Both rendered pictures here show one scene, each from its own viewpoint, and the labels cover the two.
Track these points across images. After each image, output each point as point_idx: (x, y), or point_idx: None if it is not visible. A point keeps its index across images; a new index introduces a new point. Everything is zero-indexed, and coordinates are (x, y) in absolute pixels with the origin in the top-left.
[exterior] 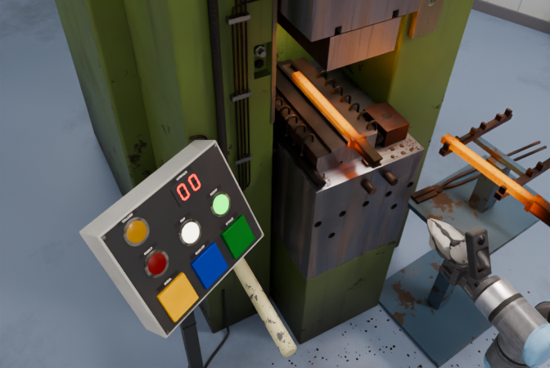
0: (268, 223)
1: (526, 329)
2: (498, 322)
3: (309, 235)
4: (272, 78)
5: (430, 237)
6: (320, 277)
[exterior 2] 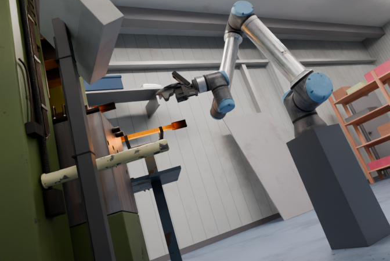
0: (64, 199)
1: (215, 71)
2: (208, 76)
3: (107, 153)
4: (44, 67)
5: (162, 94)
6: (126, 215)
